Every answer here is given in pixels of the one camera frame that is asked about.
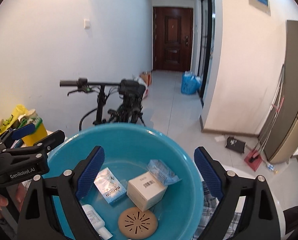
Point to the tan round perforated lid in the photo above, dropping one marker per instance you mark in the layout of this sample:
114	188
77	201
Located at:
136	224

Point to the gold refrigerator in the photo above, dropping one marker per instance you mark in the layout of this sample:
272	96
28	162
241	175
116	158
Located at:
282	142

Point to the black glass sliding door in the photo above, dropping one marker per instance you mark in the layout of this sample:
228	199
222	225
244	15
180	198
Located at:
205	46

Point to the yellow green plastic basket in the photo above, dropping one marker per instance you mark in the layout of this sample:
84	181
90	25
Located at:
23	116

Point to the white wall switch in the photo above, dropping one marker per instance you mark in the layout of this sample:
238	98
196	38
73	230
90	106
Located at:
86	23

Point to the red dustpan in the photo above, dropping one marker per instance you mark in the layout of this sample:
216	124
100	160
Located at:
254	158

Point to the orange paper bag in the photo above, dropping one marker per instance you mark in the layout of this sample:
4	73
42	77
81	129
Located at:
146	77

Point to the person left hand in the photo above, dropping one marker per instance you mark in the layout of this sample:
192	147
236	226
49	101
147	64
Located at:
20	196

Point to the black electric bicycle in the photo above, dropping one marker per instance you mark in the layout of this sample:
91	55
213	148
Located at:
115	102

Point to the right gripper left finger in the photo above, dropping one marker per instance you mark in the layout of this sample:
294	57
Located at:
38	218

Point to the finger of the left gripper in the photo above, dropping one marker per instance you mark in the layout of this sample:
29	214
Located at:
46	142
8	138

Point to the dark brown entrance door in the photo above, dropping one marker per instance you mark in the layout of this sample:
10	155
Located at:
172	38

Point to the light blue Raison box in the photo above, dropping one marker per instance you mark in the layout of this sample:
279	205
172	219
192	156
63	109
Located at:
109	186

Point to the black bag on floor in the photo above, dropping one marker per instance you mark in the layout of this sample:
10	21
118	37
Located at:
235	145

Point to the blue plastic bag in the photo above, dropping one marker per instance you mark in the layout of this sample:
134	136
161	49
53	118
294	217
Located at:
190	83

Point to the blue plastic basin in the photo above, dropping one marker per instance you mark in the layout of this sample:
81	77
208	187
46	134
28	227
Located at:
128	150

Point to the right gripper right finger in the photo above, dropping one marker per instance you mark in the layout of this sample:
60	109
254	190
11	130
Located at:
259	217

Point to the blue tissue packet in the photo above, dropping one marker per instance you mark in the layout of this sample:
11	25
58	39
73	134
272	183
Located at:
162	173

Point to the white barcode box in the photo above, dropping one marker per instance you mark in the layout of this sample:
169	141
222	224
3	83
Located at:
145	191

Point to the white lotion bottle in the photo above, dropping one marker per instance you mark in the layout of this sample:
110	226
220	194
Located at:
97	222

